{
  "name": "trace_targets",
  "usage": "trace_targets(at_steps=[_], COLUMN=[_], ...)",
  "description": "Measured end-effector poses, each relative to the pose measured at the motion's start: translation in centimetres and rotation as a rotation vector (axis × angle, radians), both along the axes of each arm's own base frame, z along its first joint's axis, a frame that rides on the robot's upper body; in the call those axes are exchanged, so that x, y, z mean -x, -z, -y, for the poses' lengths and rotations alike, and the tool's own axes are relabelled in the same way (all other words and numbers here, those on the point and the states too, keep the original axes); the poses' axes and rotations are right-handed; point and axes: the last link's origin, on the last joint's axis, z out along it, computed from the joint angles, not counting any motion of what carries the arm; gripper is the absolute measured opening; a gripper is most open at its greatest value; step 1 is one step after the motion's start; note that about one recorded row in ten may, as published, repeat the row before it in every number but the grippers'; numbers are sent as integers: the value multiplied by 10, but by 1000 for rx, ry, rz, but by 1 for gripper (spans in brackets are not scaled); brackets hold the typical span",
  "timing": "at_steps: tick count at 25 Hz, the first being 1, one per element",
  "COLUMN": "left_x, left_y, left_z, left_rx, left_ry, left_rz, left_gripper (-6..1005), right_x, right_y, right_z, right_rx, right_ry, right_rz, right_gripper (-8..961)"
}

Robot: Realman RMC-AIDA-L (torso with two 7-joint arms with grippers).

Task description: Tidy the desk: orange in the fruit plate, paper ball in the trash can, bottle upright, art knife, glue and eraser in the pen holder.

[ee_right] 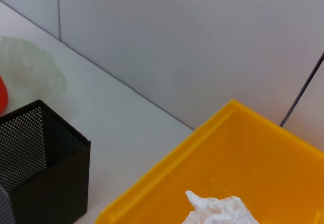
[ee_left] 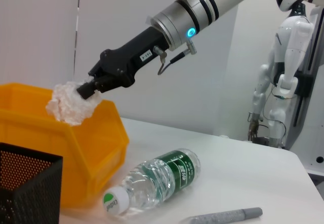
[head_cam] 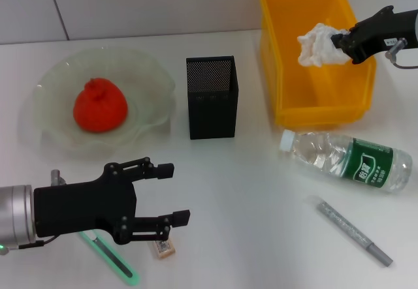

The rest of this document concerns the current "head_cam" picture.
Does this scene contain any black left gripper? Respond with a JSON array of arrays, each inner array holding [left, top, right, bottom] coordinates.
[[32, 157, 191, 246]]

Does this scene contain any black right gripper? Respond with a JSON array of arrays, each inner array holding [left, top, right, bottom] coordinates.
[[331, 5, 418, 65]]

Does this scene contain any white paper ball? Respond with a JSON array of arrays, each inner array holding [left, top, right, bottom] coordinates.
[[297, 22, 352, 68]]

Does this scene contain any clear green-label water bottle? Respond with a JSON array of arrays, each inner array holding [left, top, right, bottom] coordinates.
[[279, 129, 413, 194]]

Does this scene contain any orange fruit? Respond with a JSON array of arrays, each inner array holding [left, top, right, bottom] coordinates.
[[72, 77, 129, 134]]

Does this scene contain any beige eraser with barcode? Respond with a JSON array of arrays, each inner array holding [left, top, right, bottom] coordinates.
[[153, 238, 176, 260]]

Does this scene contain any black mesh pen holder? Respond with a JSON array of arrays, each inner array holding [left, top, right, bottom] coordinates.
[[185, 55, 240, 140]]

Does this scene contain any translucent glass fruit plate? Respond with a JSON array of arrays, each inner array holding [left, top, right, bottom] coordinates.
[[18, 45, 178, 162]]

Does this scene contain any grey glitter pen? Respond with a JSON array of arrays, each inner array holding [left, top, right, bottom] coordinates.
[[315, 202, 394, 266]]

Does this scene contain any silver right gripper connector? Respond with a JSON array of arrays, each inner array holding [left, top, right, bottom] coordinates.
[[385, 37, 408, 60]]

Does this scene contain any yellow plastic bin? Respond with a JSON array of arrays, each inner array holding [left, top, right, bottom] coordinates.
[[259, 0, 377, 129]]

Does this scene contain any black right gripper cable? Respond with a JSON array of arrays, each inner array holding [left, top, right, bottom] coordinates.
[[390, 57, 418, 70]]

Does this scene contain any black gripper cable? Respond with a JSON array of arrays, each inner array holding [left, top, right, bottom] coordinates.
[[390, 57, 418, 70], [6, 235, 65, 252]]

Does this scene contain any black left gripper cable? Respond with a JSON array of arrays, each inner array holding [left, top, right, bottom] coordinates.
[[6, 235, 65, 252]]

